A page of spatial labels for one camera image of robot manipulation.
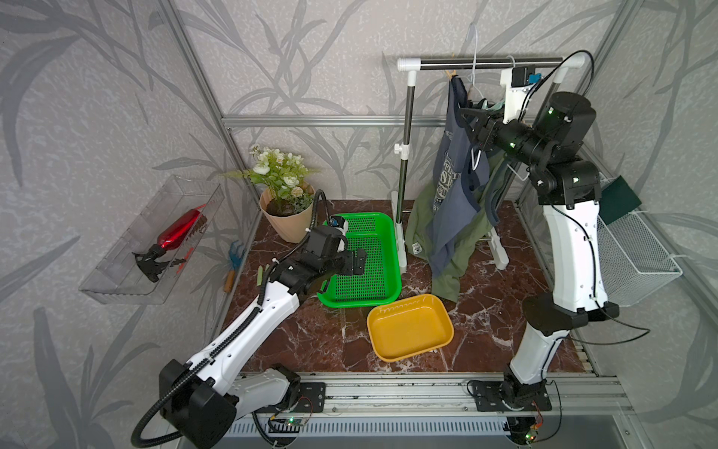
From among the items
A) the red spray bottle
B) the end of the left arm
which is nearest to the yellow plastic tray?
the end of the left arm

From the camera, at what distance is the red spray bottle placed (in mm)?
613

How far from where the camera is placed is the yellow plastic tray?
2.75ft

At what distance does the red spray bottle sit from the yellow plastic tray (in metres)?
0.53

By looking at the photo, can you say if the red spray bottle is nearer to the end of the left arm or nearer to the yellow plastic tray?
the end of the left arm
